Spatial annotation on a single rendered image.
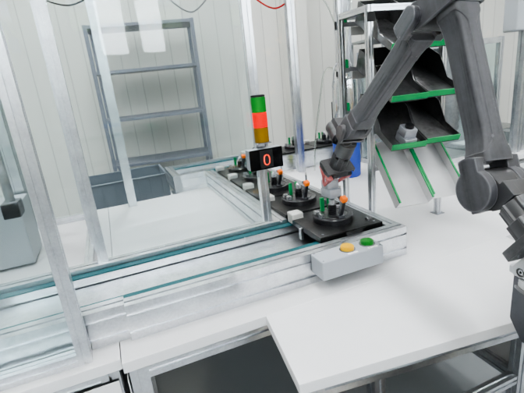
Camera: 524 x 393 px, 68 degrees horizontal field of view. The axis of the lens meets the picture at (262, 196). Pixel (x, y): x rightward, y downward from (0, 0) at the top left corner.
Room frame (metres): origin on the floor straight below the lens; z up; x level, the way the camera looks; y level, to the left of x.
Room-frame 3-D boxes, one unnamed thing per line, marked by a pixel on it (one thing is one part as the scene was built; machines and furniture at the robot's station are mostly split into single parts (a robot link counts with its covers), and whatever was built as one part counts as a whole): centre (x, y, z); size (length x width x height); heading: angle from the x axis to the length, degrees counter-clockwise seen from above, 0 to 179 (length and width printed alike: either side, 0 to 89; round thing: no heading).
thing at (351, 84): (2.24, -0.52, 1.32); 0.14 x 0.14 x 0.38
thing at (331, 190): (1.29, -0.24, 1.09); 0.08 x 0.04 x 0.07; 20
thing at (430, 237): (1.69, -0.08, 0.84); 1.50 x 1.41 x 0.03; 110
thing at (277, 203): (1.52, -0.15, 1.01); 0.24 x 0.24 x 0.13; 20
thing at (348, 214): (1.28, -0.24, 0.98); 0.14 x 0.14 x 0.02
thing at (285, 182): (1.75, -0.06, 1.01); 0.24 x 0.24 x 0.13; 20
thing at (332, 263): (1.05, -0.24, 0.93); 0.21 x 0.07 x 0.06; 110
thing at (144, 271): (1.19, 0.05, 0.91); 0.84 x 0.28 x 0.10; 110
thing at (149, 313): (1.04, -0.03, 0.91); 0.89 x 0.06 x 0.11; 110
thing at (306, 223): (1.28, -0.24, 0.96); 0.24 x 0.24 x 0.02; 20
